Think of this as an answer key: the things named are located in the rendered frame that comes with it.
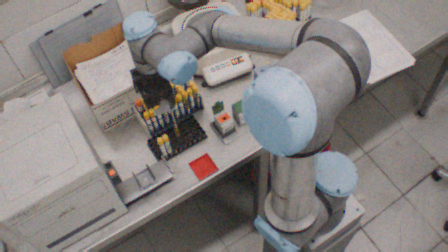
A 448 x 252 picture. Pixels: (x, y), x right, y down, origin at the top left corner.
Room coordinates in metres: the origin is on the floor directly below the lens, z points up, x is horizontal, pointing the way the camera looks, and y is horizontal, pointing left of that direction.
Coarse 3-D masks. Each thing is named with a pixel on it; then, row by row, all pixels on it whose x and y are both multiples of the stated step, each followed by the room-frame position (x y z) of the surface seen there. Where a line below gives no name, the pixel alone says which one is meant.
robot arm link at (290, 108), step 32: (288, 64) 0.39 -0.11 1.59; (320, 64) 0.38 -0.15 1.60; (352, 64) 0.38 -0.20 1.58; (256, 96) 0.35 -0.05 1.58; (288, 96) 0.33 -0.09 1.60; (320, 96) 0.33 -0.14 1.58; (352, 96) 0.36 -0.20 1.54; (256, 128) 0.34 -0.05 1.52; (288, 128) 0.30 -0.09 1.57; (320, 128) 0.31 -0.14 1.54; (288, 160) 0.32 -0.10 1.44; (288, 192) 0.31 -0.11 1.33; (256, 224) 0.32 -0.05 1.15; (288, 224) 0.29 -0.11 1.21; (320, 224) 0.31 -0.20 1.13
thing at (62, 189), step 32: (0, 128) 0.65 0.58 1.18; (32, 128) 0.63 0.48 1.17; (64, 128) 0.62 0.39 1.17; (0, 160) 0.55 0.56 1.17; (32, 160) 0.54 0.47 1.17; (64, 160) 0.52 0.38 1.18; (96, 160) 0.53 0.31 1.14; (0, 192) 0.46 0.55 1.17; (32, 192) 0.45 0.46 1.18; (64, 192) 0.45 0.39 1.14; (96, 192) 0.48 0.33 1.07; (32, 224) 0.40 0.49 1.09; (64, 224) 0.43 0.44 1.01; (96, 224) 0.46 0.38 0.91
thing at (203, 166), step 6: (204, 156) 0.66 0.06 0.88; (192, 162) 0.64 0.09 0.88; (198, 162) 0.64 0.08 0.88; (204, 162) 0.64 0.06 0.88; (210, 162) 0.63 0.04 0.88; (192, 168) 0.62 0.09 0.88; (198, 168) 0.62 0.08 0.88; (204, 168) 0.62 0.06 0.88; (210, 168) 0.61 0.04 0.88; (216, 168) 0.61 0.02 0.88; (198, 174) 0.60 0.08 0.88; (204, 174) 0.60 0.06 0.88; (210, 174) 0.59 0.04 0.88
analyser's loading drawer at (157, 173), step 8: (160, 160) 0.64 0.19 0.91; (152, 168) 0.62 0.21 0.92; (160, 168) 0.61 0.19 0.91; (168, 168) 0.61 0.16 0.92; (136, 176) 0.60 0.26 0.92; (144, 176) 0.59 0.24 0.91; (152, 176) 0.58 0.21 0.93; (160, 176) 0.59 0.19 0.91; (168, 176) 0.58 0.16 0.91; (120, 184) 0.58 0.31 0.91; (128, 184) 0.57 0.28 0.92; (136, 184) 0.57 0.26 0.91; (144, 184) 0.57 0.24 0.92; (152, 184) 0.56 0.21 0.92; (120, 192) 0.55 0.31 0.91; (128, 192) 0.55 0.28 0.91; (136, 192) 0.54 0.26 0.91; (144, 192) 0.54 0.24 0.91; (128, 200) 0.52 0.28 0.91
